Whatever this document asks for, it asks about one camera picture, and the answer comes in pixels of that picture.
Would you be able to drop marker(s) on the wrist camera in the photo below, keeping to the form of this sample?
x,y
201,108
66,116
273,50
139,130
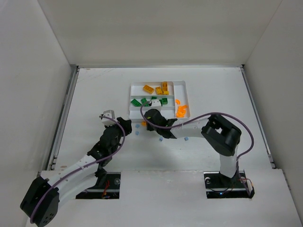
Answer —
x,y
155,104
108,118

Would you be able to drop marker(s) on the green thin lego plate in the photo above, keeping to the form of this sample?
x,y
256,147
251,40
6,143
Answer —
x,y
136,103

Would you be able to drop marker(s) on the orange long brick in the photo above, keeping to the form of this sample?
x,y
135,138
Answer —
x,y
182,108

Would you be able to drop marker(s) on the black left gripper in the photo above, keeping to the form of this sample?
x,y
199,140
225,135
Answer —
x,y
123,125

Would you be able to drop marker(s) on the orange D-shaped arch brick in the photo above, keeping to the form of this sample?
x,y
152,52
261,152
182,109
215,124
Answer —
x,y
180,113

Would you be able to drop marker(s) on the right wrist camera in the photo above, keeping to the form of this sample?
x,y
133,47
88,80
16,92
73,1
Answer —
x,y
155,104

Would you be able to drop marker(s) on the yellow long duplo brick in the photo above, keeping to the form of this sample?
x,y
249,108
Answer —
x,y
159,91

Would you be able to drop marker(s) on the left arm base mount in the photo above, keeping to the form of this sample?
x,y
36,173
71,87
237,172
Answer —
x,y
107,187

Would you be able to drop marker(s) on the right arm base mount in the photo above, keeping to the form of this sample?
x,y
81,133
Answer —
x,y
218,186

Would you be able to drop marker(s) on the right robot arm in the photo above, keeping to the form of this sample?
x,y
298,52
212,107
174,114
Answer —
x,y
221,134

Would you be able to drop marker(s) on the yellow rounded ladybug brick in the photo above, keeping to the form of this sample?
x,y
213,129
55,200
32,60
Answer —
x,y
164,86

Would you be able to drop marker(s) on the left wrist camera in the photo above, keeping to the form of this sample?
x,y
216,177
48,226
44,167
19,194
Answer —
x,y
108,118

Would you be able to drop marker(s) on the yellow large duplo brick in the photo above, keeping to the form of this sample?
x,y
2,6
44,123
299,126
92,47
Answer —
x,y
148,89

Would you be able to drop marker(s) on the white compartment tray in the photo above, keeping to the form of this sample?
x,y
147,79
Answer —
x,y
172,104

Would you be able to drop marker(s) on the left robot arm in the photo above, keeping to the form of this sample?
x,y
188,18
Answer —
x,y
46,195

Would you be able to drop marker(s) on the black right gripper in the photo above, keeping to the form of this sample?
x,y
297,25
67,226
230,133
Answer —
x,y
151,117

